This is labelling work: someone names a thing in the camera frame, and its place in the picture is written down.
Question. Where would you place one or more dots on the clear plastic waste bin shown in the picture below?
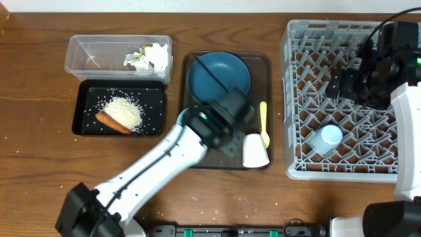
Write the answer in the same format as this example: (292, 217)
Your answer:
(102, 57)

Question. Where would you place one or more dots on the dark brown serving tray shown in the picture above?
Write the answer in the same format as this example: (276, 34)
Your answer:
(260, 90)

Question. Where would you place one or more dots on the dark blue plate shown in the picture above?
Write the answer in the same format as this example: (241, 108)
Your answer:
(213, 75)

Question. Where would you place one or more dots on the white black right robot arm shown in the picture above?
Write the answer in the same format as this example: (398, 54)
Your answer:
(390, 81)

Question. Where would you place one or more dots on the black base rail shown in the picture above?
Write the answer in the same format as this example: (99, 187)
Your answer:
(292, 228)

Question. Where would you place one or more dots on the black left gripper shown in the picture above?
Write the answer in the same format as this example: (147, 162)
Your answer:
(232, 145)

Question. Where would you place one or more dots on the white rice pile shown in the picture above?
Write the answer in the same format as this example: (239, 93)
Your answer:
(124, 111)

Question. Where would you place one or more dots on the white napkin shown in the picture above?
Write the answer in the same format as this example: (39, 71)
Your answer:
(142, 66)

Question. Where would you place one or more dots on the light blue rice bowl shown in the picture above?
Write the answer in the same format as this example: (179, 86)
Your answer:
(188, 117)

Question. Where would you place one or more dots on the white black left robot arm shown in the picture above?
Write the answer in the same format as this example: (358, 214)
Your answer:
(109, 209)

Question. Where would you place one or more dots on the black rectangular tray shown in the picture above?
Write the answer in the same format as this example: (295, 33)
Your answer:
(93, 96)

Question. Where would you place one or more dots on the white tissue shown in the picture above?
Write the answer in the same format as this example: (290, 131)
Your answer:
(157, 55)

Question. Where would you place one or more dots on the orange carrot piece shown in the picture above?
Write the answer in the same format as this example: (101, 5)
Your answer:
(111, 123)

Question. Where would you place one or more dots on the light blue cup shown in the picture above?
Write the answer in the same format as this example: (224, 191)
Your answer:
(326, 139)

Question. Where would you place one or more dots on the pink cup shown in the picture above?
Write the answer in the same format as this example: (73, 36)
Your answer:
(254, 152)

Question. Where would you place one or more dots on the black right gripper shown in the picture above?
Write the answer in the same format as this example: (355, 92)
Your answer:
(339, 85)

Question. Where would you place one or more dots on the yellow plastic spoon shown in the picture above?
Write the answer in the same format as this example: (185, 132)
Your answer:
(263, 120)

